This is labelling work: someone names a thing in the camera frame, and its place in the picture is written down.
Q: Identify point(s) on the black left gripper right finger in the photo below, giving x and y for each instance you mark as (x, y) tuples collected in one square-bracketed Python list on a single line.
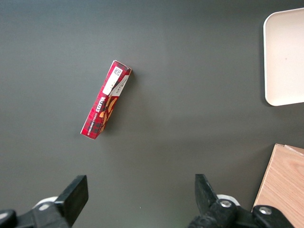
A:
[(204, 194)]

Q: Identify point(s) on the cream plastic tray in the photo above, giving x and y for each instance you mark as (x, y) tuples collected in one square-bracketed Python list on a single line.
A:
[(285, 59)]

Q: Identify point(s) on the red shortbread biscuit box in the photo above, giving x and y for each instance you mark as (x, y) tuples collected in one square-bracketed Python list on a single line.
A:
[(104, 104)]

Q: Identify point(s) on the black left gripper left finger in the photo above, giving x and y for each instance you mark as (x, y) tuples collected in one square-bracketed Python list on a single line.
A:
[(73, 197)]

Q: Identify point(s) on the wooden two-drawer cabinet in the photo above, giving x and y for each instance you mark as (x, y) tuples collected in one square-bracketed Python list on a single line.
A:
[(282, 180)]

